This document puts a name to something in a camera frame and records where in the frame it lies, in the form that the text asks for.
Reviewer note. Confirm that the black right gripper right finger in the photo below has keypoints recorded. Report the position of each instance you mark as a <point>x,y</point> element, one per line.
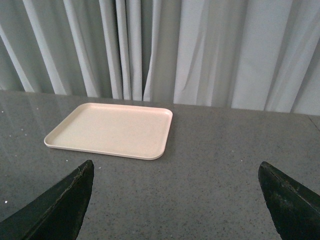
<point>294,208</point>

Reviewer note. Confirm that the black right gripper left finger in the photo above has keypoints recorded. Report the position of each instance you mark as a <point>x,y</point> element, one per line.
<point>58,213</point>

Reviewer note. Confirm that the cream rectangular plastic tray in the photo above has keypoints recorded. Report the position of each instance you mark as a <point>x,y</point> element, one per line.
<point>136,132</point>

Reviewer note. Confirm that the white pleated curtain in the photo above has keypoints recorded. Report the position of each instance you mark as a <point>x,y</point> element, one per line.
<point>244,54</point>

